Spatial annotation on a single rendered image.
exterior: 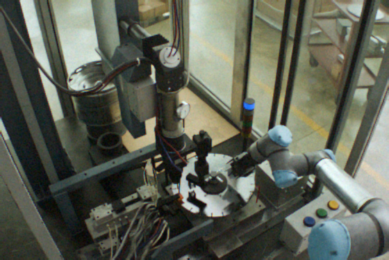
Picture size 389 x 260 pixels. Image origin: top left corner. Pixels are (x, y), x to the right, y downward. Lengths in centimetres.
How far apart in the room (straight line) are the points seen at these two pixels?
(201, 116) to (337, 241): 140
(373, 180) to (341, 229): 219
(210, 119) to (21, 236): 116
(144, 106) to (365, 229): 70
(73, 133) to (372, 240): 166
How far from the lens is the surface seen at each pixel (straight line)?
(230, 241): 147
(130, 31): 118
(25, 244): 170
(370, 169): 312
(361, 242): 88
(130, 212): 154
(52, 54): 206
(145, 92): 108
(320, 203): 155
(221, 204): 141
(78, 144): 203
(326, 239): 86
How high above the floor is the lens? 207
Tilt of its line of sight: 41 degrees down
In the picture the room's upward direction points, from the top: 1 degrees counter-clockwise
